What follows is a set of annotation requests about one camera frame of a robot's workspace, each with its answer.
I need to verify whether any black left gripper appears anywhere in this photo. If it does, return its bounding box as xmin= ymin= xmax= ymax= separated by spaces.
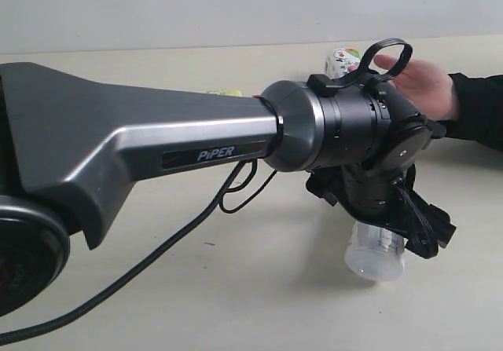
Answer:
xmin=306 ymin=165 xmax=457 ymax=259

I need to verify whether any white bottle green heart label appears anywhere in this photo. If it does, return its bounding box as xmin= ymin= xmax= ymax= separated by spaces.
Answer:
xmin=344 ymin=221 xmax=405 ymax=282

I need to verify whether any white bottle colourful pattern label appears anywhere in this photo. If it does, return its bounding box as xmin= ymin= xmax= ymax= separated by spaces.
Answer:
xmin=325 ymin=48 xmax=361 ymax=79

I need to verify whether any yellow juice bottle red cap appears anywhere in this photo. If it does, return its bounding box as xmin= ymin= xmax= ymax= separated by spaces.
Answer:
xmin=200 ymin=89 xmax=262 ymax=101

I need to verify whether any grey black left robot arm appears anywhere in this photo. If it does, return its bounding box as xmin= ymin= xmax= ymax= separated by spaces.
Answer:
xmin=1 ymin=62 xmax=455 ymax=314

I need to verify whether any person's open bare hand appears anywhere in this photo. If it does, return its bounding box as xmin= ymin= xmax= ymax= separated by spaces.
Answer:
xmin=392 ymin=59 xmax=459 ymax=121

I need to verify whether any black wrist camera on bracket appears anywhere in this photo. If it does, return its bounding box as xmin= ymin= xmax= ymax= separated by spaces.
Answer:
xmin=426 ymin=119 xmax=446 ymax=140

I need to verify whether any flat black ribbon cable loop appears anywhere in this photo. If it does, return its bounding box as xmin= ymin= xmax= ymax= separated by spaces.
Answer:
xmin=341 ymin=38 xmax=413 ymax=90

